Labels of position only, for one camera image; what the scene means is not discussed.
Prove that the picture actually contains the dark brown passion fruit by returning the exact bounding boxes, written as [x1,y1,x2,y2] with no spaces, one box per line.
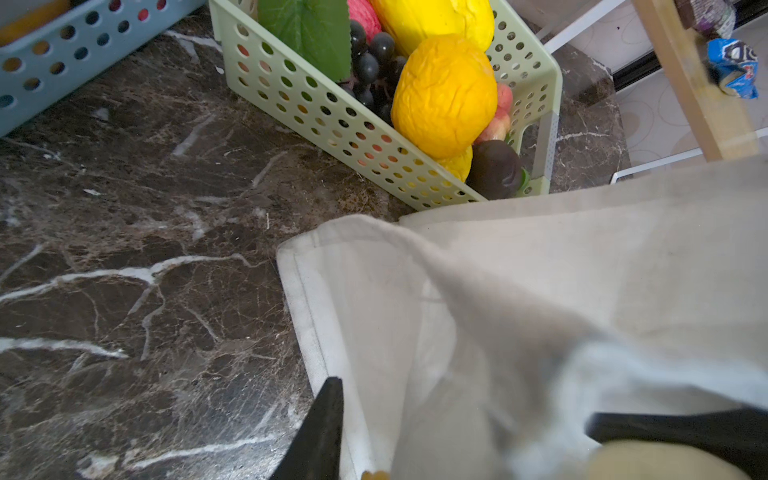
[465,140,522,200]

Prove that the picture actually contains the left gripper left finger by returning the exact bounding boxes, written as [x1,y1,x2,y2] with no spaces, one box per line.
[269,377,344,480]

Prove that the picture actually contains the red apple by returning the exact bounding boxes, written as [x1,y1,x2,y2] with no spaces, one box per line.
[474,83,514,145]

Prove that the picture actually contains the white grocery bag yellow handles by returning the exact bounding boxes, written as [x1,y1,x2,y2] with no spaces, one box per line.
[277,156,767,479]

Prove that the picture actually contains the blue plastic vegetable basket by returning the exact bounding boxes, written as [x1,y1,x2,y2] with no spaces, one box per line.
[1,0,206,136]

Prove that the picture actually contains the black grapes bunch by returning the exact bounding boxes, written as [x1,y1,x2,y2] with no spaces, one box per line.
[338,20,407,126]

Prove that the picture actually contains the green grape leaf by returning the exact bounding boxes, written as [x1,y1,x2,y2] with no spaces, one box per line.
[257,0,352,83]

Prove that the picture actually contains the blue oreo packet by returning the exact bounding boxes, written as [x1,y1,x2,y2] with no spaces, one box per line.
[707,38,759,100]

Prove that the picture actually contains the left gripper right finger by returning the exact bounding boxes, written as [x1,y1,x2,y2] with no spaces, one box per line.
[585,408,767,479]

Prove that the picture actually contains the dark chocolate bar packet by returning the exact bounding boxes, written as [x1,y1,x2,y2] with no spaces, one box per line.
[675,0,736,39]

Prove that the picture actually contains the pink dragon fruit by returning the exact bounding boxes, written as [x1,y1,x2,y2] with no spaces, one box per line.
[347,0,382,42]

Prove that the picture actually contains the wooden shelf white frame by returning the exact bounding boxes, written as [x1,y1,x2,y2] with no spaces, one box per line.
[517,1,767,183]

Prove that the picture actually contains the green plastic fruit basket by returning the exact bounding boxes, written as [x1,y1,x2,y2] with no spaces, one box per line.
[209,1,563,211]

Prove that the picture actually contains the wrinkled yellow orange fruit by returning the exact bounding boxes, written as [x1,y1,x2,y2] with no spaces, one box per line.
[391,34,498,160]

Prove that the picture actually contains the yellow lemon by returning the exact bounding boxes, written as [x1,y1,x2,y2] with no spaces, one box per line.
[436,146,473,182]

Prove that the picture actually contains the yellow mango front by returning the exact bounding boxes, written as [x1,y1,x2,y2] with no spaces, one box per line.
[370,0,494,56]

